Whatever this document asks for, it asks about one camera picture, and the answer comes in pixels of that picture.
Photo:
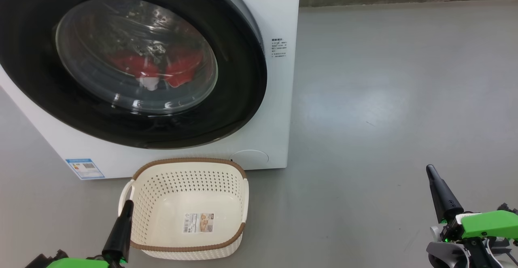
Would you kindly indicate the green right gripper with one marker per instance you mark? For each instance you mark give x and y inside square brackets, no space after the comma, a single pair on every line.
[489,223]

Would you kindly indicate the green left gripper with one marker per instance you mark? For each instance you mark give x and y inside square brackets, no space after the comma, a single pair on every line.
[81,263]

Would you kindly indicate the red and white garment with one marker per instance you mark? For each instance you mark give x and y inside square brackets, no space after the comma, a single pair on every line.
[182,69]

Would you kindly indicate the washing machine door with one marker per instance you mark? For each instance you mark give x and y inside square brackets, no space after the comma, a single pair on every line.
[243,98]

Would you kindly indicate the cream basket with brown rim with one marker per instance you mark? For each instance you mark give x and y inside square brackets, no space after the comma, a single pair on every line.
[182,195]

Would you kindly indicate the product label sticker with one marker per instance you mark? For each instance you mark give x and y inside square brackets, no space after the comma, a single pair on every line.
[198,222]

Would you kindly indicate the white front-load washing machine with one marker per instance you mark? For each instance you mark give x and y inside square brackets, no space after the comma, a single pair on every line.
[279,98]

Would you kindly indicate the blue energy label sticker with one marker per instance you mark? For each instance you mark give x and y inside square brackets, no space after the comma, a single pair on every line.
[85,169]

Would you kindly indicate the round white filter cover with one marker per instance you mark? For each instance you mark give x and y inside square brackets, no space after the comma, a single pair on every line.
[249,159]

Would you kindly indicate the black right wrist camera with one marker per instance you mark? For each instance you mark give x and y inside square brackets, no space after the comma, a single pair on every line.
[508,209]

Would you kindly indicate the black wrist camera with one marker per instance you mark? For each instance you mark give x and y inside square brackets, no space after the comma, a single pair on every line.
[52,256]
[508,209]

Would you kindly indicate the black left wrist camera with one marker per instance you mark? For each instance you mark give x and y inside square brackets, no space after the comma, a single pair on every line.
[52,256]

